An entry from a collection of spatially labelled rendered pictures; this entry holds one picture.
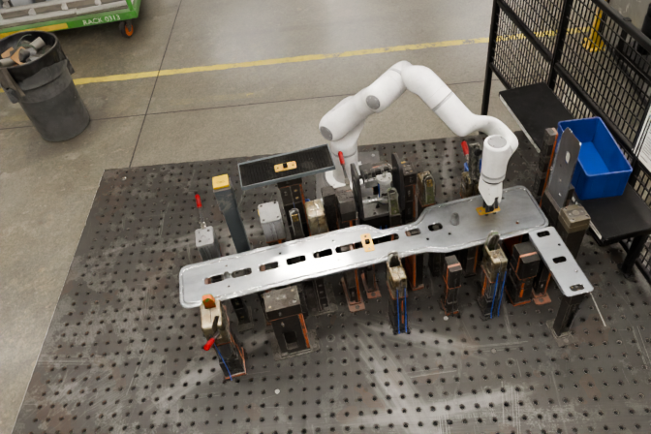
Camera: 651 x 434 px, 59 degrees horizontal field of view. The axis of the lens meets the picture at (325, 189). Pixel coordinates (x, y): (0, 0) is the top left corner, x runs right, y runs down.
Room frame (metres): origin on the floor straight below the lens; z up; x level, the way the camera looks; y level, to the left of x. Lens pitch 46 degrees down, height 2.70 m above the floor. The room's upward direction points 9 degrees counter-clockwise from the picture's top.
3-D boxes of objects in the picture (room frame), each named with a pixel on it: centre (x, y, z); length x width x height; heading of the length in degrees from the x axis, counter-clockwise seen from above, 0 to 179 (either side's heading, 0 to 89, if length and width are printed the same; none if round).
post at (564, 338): (1.01, -0.78, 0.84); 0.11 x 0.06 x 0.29; 5
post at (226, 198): (1.62, 0.40, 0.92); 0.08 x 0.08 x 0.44; 5
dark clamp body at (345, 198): (1.53, -0.07, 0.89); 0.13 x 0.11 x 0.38; 5
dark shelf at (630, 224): (1.62, -1.00, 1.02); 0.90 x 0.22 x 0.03; 5
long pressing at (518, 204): (1.33, -0.10, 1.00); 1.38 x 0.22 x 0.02; 95
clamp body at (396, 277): (1.17, -0.20, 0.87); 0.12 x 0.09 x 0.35; 5
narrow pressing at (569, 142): (1.39, -0.85, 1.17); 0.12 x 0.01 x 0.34; 5
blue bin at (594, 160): (1.50, -1.01, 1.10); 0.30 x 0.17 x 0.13; 177
